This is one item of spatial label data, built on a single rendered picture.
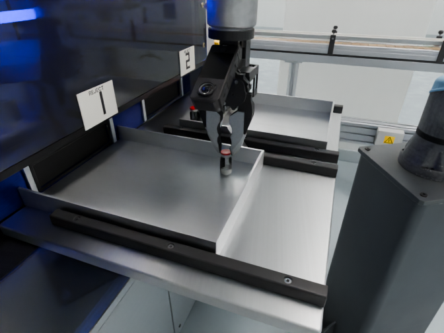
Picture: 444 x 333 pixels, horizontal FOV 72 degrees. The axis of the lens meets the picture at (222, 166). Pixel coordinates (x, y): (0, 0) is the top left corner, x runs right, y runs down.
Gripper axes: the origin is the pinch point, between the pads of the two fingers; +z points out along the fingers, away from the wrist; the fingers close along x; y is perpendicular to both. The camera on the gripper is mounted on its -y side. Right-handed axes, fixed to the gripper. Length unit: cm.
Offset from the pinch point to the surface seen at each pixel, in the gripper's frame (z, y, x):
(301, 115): 5.2, 34.8, -9.8
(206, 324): 94, 20, 14
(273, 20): 66, 830, 161
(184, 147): 4.4, 5.5, 11.1
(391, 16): -8, 177, -41
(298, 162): 3.6, 6.2, -12.9
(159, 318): 61, -2, 20
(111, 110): -6.3, -4.7, 19.9
